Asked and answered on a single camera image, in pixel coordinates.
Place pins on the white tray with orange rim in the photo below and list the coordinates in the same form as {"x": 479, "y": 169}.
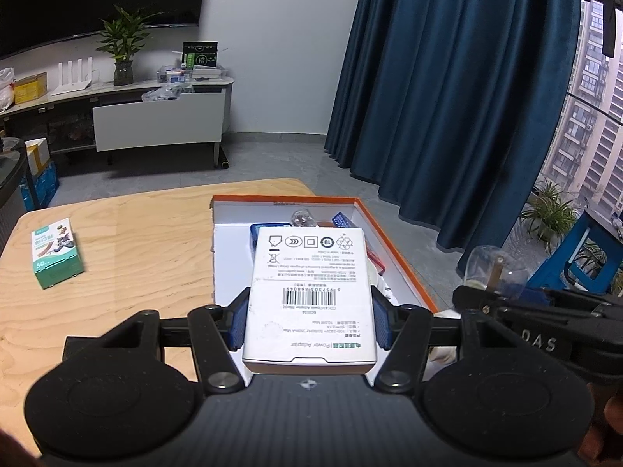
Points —
{"x": 233, "y": 262}

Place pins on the black television screen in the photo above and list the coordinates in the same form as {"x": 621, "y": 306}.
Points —
{"x": 97, "y": 0}

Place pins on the person's right hand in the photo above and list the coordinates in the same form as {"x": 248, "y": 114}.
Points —
{"x": 608, "y": 423}

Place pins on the white plastic bag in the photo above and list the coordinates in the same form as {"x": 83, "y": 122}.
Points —
{"x": 6, "y": 88}

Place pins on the white cardboard box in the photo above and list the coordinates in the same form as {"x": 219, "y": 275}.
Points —
{"x": 311, "y": 292}

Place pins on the clear plastic packets pile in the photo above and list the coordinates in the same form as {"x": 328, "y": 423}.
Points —
{"x": 168, "y": 92}

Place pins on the dark blue curtain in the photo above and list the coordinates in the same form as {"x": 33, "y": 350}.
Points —
{"x": 448, "y": 107}

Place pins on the blue metal rack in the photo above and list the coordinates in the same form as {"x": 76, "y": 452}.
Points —
{"x": 574, "y": 253}

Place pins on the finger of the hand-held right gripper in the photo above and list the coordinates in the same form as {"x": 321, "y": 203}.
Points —
{"x": 479, "y": 297}

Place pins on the potted plant in dark vase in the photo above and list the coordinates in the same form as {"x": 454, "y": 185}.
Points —
{"x": 121, "y": 44}

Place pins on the window with city view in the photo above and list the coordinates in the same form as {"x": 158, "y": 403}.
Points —
{"x": 594, "y": 107}

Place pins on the white and yellow carton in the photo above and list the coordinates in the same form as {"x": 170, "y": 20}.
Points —
{"x": 38, "y": 155}

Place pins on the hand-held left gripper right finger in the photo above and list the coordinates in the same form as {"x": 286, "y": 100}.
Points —
{"x": 384, "y": 323}

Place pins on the white media cabinet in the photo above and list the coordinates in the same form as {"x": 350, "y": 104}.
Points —
{"x": 155, "y": 121}

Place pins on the green and white box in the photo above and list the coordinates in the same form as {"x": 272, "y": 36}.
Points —
{"x": 56, "y": 253}

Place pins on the white router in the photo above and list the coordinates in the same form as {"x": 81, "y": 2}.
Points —
{"x": 73, "y": 82}

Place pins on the blue pack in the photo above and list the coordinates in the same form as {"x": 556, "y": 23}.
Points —
{"x": 47, "y": 185}

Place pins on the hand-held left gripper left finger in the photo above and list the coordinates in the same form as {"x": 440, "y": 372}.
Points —
{"x": 238, "y": 322}

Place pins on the black and green box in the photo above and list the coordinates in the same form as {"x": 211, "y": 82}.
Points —
{"x": 200, "y": 56}

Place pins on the yellow cardboard box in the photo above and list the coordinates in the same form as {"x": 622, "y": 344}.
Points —
{"x": 30, "y": 88}

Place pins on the blue small box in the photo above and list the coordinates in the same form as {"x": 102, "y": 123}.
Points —
{"x": 265, "y": 233}

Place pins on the potted green plant outdoors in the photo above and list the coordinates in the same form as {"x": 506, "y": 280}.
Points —
{"x": 550, "y": 214}

